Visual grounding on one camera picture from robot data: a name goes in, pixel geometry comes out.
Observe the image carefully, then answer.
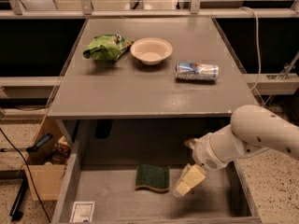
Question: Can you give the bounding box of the black handled tool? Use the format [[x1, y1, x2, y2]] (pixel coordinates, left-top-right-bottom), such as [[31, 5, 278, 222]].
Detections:
[[0, 133, 53, 152]]

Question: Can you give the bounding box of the white paper bowl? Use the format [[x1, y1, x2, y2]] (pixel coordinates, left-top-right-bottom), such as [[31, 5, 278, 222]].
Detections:
[[130, 37, 173, 65]]

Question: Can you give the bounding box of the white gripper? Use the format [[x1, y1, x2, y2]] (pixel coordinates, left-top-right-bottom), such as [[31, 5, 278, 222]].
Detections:
[[173, 133, 227, 197]]

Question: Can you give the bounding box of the crushed blue soda can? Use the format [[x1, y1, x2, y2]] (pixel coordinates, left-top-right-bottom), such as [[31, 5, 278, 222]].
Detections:
[[175, 63, 220, 81]]

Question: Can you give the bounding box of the white label sticker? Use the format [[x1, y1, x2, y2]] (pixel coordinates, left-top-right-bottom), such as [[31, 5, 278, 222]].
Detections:
[[69, 201, 95, 223]]

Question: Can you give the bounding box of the green chip bag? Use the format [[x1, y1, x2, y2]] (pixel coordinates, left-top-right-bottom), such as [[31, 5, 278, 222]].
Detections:
[[83, 34, 134, 62]]

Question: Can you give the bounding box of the green and yellow sponge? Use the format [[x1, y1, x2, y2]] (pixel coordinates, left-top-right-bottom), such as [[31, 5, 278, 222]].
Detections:
[[135, 164, 170, 193]]

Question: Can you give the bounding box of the open grey top drawer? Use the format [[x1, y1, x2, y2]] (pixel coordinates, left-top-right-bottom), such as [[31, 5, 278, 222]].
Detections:
[[52, 119, 262, 224]]

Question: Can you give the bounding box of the grey cabinet counter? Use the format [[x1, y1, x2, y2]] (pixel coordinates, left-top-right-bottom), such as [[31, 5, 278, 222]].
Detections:
[[49, 17, 256, 119]]

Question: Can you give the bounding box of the black floor stand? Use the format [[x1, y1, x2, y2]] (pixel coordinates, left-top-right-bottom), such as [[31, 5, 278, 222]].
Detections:
[[9, 176, 28, 222]]

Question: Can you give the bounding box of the white cable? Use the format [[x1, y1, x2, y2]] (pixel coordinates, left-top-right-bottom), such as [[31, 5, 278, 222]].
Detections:
[[238, 6, 262, 91]]

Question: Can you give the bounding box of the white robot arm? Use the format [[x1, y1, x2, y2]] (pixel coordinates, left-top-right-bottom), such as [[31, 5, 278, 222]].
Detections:
[[173, 105, 299, 197]]

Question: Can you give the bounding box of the cardboard box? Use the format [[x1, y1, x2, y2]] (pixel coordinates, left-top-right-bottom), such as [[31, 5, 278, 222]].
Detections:
[[24, 119, 71, 201]]

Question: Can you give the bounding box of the metal frame rail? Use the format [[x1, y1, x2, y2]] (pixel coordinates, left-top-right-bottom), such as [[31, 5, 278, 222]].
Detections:
[[0, 0, 299, 19]]

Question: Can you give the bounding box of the black cable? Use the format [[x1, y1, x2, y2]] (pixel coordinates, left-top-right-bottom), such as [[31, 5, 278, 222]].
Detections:
[[0, 127, 51, 224]]

